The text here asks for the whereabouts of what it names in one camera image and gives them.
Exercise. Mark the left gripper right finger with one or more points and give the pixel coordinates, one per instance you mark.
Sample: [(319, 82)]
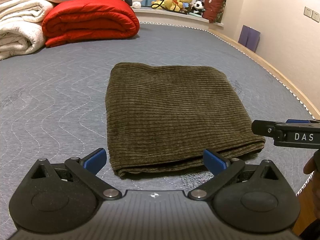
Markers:
[(250, 198)]

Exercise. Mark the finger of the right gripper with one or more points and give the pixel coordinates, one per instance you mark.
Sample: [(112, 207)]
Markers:
[(263, 128), (297, 121)]

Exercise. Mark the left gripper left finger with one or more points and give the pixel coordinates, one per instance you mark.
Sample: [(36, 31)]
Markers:
[(56, 198)]

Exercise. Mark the olive green corduroy pants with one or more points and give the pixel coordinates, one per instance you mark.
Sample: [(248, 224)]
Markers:
[(161, 118)]

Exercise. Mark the person right hand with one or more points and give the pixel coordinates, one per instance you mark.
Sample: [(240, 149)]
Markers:
[(310, 167)]

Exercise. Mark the purple box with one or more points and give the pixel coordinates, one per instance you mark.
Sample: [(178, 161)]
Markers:
[(249, 38)]

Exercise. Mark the dark red cushion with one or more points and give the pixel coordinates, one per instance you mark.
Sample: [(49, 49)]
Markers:
[(214, 10)]

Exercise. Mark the white window sill ledge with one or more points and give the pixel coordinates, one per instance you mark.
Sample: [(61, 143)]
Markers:
[(146, 14)]

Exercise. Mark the panda plush toy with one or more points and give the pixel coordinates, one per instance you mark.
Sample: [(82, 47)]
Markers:
[(198, 8)]

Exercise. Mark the yellow plush toy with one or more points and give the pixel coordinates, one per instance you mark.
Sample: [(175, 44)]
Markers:
[(183, 6)]

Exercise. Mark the white folded blanket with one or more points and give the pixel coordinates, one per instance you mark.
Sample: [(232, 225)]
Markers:
[(21, 26)]

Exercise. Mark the red folded quilt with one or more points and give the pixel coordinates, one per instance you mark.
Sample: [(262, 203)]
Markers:
[(83, 20)]

